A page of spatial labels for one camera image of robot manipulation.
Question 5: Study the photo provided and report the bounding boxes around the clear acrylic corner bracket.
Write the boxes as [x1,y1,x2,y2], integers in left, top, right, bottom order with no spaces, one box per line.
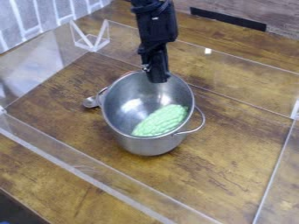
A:
[69,20,110,53]

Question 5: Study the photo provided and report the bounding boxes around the red-handled metal spoon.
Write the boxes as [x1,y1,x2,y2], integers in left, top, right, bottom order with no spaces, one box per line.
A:
[83,96,99,109]

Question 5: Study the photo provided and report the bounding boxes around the green bumpy gourd toy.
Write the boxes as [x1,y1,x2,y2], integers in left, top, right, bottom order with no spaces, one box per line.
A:
[132,104,188,137]

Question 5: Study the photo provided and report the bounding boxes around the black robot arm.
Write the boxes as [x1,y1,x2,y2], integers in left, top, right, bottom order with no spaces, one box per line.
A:
[131,0,179,83]

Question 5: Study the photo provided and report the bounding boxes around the silver metal pot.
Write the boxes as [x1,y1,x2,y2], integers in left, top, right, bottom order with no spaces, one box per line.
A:
[98,71,206,156]

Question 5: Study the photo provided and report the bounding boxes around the black strip on table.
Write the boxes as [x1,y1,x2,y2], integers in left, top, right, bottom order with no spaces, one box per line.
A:
[190,7,267,32]

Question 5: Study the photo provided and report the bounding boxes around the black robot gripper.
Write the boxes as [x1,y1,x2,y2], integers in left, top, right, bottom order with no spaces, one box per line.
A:
[131,0,179,83]

